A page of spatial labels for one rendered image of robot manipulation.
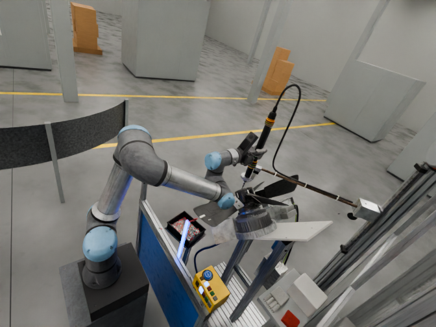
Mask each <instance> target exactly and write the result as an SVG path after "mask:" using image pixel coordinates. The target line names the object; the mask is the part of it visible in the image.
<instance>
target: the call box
mask: <svg viewBox="0 0 436 327"><path fill-rule="evenodd" d="M205 271H210V272H211V273H212V277H211V278H210V279H209V280H207V279H205V278H204V280H203V281H201V280H200V277H201V276H203V277H204V272H205ZM196 281H198V282H199V287H197V286H196V285H195V282H196ZM205 282H208V283H209V285H208V286H207V287H209V286H210V287H211V288H212V290H211V291H213V292H214V293H215V294H214V296H215V295H216V297H217V298H218V300H216V301H214V299H213V297H214V296H211V294H210V292H211V291H208V290H207V287H206V286H205V285H204V283H205ZM193 285H194V287H195V289H196V290H197V293H198V294H199V296H200V297H201V299H202V301H203V302H204V305H205V306H206V308H207V310H208V311H209V313H211V312H213V311H214V310H215V309H217V308H218V307H219V306H221V305H222V304H224V303H225V302H226V300H227V299H228V297H229V295H230V292H229V290H228V289H227V287H226V286H225V285H224V283H223V281H222V280H221V279H220V277H219V275H218V274H217V273H216V271H215V269H214V268H213V267H212V265H211V266H209V267H207V268H205V269H204V270H202V271H201V272H198V273H197V274H196V275H195V277H194V280H193ZM200 286H201V287H202V289H203V291H204V292H205V294H206V296H207V297H208V299H209V301H210V302H211V304H212V306H211V308H209V307H208V305H207V303H206V301H205V299H204V298H203V296H202V294H201V293H200V291H199V288H200Z"/></svg>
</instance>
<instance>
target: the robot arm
mask: <svg viewBox="0 0 436 327"><path fill-rule="evenodd" d="M257 139H258V136H257V135H255V133H253V132H250V133H249V134H248V135H247V137H246V138H245V139H244V140H243V141H242V142H241V144H240V145H239V147H238V148H236V149H227V150H223V151H214V152H211V153H208V154H207V155H206V156H205V158H204V161H205V166H206V167H207V172H206V176H205V177H204V178H201V177H199V176H196V175H193V174H191V173H188V172H186V171H183V170H181V169H178V168H176V167H173V166H170V165H169V164H168V162H167V161H165V160H163V159H161V158H159V157H158V156H157V155H156V153H155V152H154V147H153V145H152V138H151V135H150V134H149V132H148V131H147V130H146V129H145V128H143V127H141V126H139V125H129V126H126V127H124V128H122V129H121V130H120V131H119V134H118V136H117V140H118V143H117V146H116V148H115V151H114V154H113V157H112V158H113V160H114V162H115V163H114V166H113V168H112V171H111V173H110V176H109V177H108V180H107V183H106V185H105V187H104V190H103V193H102V195H101V198H100V199H99V201H98V202H96V203H95V204H94V205H92V206H91V207H90V208H89V210H88V213H87V216H86V220H87V221H86V236H85V238H84V241H83V245H82V249H83V253H84V257H85V262H86V264H85V266H84V268H83V271H82V277H83V280H84V283H85V284H86V285H87V286H88V287H90V288H92V289H102V288H105V287H108V286H110V285H112V284H113V283H114V282H115V281H116V280H117V279H118V278H119V276H120V274H121V269H122V265H121V260H120V259H119V257H118V256H117V230H116V224H117V220H118V219H119V216H120V215H121V209H120V206H121V203H122V201H123V199H124V198H125V195H126V194H127V191H128V189H129V187H130V185H131V183H132V180H133V178H135V179H137V180H139V181H141V182H144V183H146V184H148V185H151V186H155V187H159V186H161V185H162V186H165V187H168V188H172V189H175V190H179V191H182V192H184V193H189V194H191V195H194V196H198V197H201V198H204V199H208V200H211V201H214V202H217V204H218V206H219V207H220V208H221V209H223V210H226V209H229V208H231V207H232V206H233V205H234V203H235V198H234V196H233V193H232V192H231V191H230V189H229V187H228V186H227V184H226V182H225V181H224V178H223V177H222V175H223V171H224V167H226V166H229V165H233V166H234V167H235V166H236V165H237V164H240V163H241V165H244V166H248V165H252V163H253V161H254V156H255V157H258V160H260V159H261V158H262V156H263V155H264V154H265V153H266V152H267V151H268V150H267V149H266V148H264V149H256V150H255V148H256V145H257V143H255V142H256V140H257Z"/></svg>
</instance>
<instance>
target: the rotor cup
mask: <svg viewBox="0 0 436 327"><path fill-rule="evenodd" d="M247 190H248V191H247ZM248 192H249V193H251V194H254V190H253V188H252V187H248V188H244V189H240V190H237V191H235V194H236V197H237V198H238V196H239V198H238V199H239V200H240V201H241V202H242V203H243V205H244V208H241V209H239V210H238V211H239V212H245V211H248V210H252V209H254V208H257V207H259V206H260V204H256V203H255V202H252V201H251V200H250V199H249V198H247V197H246V196H245V195H246V194H248ZM237 194H238V196H237Z"/></svg>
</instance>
